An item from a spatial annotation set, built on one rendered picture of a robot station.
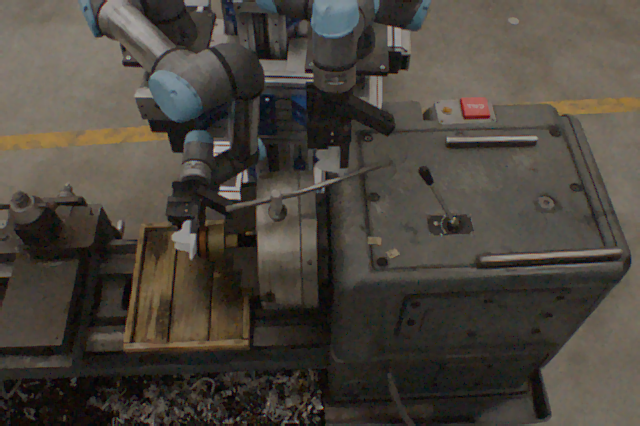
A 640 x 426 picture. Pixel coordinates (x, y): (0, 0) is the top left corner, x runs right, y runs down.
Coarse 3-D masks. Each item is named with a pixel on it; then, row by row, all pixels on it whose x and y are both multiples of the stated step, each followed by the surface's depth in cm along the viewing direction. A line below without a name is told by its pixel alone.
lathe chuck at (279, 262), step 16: (272, 176) 134; (288, 176) 134; (256, 192) 129; (256, 208) 127; (288, 208) 126; (256, 224) 125; (272, 224) 125; (288, 224) 125; (256, 240) 125; (272, 240) 125; (288, 240) 125; (272, 256) 125; (288, 256) 125; (272, 272) 126; (288, 272) 126; (272, 288) 128; (288, 288) 128; (272, 304) 133; (288, 304) 133
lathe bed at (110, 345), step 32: (128, 256) 165; (0, 288) 164; (96, 288) 168; (128, 288) 164; (320, 288) 169; (96, 320) 153; (256, 320) 155; (288, 320) 155; (320, 320) 155; (96, 352) 148; (192, 352) 154; (224, 352) 155; (256, 352) 163; (288, 352) 157; (320, 352) 158
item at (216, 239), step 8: (216, 224) 139; (224, 224) 138; (200, 232) 137; (208, 232) 137; (216, 232) 137; (224, 232) 137; (200, 240) 136; (208, 240) 136; (216, 240) 136; (224, 240) 136; (232, 240) 137; (240, 240) 143; (200, 248) 136; (208, 248) 136; (216, 248) 136; (224, 248) 136; (200, 256) 138; (208, 256) 138; (216, 256) 137; (224, 256) 137
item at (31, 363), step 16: (96, 208) 164; (0, 240) 160; (16, 240) 160; (0, 256) 160; (96, 256) 159; (96, 272) 159; (80, 288) 150; (80, 304) 148; (80, 320) 147; (80, 336) 146; (48, 352) 141; (64, 352) 141; (80, 352) 145; (0, 368) 139; (16, 368) 139; (32, 368) 139; (48, 368) 139; (64, 368) 140; (80, 368) 145
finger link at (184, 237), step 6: (186, 222) 140; (198, 222) 140; (186, 228) 139; (174, 234) 138; (180, 234) 138; (186, 234) 138; (192, 234) 137; (174, 240) 138; (180, 240) 138; (186, 240) 138; (192, 240) 137; (192, 246) 137; (192, 252) 137; (192, 258) 137
